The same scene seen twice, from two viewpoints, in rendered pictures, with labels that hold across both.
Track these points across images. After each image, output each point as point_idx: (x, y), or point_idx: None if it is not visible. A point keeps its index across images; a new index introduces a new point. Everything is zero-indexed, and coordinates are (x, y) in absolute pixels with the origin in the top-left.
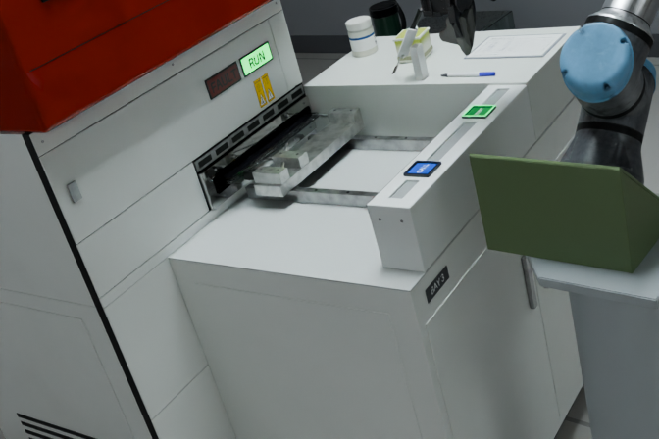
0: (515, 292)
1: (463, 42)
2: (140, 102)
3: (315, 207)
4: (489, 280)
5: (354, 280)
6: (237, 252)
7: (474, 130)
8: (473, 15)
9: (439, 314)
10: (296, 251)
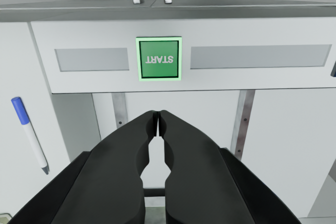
0: (189, 2)
1: (205, 133)
2: None
3: None
4: (232, 3)
5: None
6: (307, 182)
7: (227, 35)
8: (64, 198)
9: (331, 3)
10: (312, 144)
